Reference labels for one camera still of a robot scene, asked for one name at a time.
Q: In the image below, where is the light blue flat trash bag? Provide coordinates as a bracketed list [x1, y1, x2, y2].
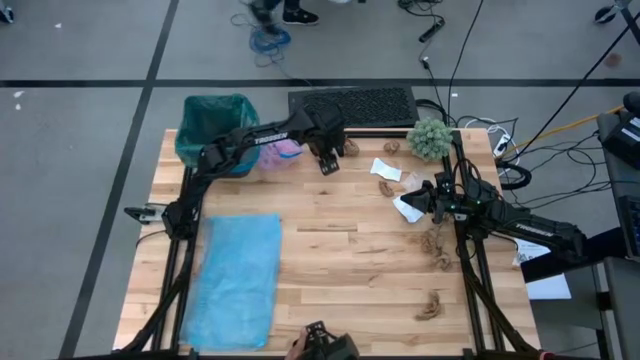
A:
[179, 213, 284, 353]

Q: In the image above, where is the black floor power strip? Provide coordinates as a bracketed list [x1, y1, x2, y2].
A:
[418, 18, 447, 44]

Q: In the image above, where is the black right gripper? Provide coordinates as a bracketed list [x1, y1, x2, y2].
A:
[401, 172, 457, 224]

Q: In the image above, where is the white paper sheet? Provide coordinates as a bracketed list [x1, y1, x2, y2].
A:
[512, 237, 573, 301]

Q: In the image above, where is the dark desk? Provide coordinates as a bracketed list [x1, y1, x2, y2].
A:
[520, 227, 640, 360]

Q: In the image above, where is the white cable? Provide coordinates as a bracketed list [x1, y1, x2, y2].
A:
[462, 115, 509, 139]

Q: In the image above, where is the black perforated computer case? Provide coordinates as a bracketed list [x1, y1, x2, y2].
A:
[288, 84, 420, 130]

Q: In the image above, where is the person's hand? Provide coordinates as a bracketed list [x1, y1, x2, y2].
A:
[284, 327, 307, 360]

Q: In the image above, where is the black chair base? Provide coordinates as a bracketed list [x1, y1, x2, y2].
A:
[593, 0, 640, 26]

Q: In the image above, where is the black hanging cable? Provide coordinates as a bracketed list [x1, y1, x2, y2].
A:
[446, 0, 485, 125]
[517, 19, 640, 149]

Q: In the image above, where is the blue cable coil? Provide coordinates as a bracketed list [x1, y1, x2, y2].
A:
[229, 12, 314, 87]

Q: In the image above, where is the grey side table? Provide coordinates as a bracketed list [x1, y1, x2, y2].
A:
[597, 112, 640, 261]

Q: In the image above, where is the black aluminium table frame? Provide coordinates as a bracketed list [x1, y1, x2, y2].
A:
[119, 128, 542, 360]

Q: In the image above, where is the yellow floor cable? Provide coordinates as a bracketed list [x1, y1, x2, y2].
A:
[507, 104, 626, 154]

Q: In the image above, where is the black handheld device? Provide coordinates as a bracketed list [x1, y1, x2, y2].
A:
[301, 321, 360, 360]

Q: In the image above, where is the white power strip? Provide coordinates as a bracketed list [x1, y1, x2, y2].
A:
[492, 132, 512, 159]

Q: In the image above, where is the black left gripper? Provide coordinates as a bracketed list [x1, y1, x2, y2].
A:
[305, 104, 347, 177]

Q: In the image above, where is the dark plastic trash bin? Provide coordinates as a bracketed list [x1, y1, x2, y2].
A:
[175, 95, 262, 180]

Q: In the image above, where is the potted green plant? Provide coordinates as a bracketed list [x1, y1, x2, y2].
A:
[405, 117, 454, 163]

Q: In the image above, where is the white paper scrap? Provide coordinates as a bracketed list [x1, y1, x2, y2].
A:
[369, 157, 403, 183]
[391, 195, 426, 225]

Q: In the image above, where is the person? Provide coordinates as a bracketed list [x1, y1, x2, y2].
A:
[247, 0, 321, 35]

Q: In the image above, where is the black floor cable bundle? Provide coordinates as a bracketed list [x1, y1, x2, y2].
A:
[397, 0, 446, 17]

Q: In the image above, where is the black box device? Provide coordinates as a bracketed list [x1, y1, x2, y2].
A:
[601, 112, 640, 170]

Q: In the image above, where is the clear plastic wrapper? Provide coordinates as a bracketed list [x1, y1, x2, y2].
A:
[399, 170, 430, 194]

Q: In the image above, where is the black keyboard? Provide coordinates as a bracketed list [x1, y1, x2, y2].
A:
[618, 194, 640, 259]

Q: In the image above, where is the pink plastic bag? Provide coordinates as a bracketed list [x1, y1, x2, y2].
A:
[258, 138, 305, 172]

